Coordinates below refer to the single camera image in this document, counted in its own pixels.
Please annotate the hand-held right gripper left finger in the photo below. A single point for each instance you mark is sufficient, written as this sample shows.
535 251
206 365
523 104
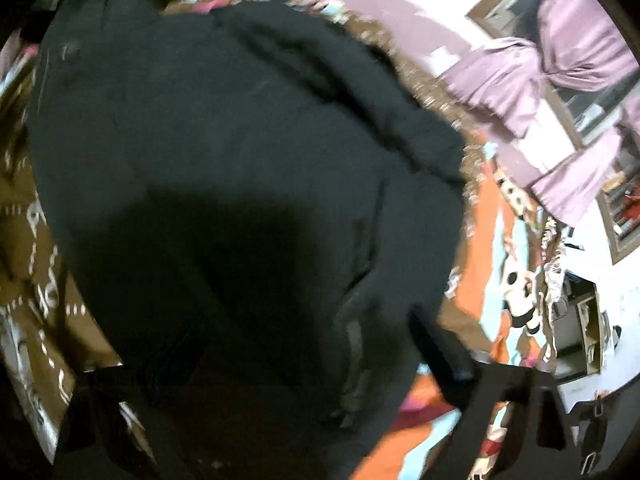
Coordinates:
107 410

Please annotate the wooden window frame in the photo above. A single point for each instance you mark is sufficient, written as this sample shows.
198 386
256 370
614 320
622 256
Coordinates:
590 105

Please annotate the pink curtain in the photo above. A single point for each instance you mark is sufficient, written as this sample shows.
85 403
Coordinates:
540 70
585 175

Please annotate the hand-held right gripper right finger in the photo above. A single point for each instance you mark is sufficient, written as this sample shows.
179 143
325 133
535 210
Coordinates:
442 355

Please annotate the silver floral bed sheet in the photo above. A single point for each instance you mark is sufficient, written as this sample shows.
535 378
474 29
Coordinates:
22 385

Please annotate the black jacket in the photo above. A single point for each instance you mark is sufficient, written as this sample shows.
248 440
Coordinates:
225 185

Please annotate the cartoon printed blanket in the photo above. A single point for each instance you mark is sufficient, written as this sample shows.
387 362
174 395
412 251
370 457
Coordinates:
480 260

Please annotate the dark object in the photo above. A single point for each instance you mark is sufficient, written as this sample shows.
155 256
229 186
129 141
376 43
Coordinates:
592 435

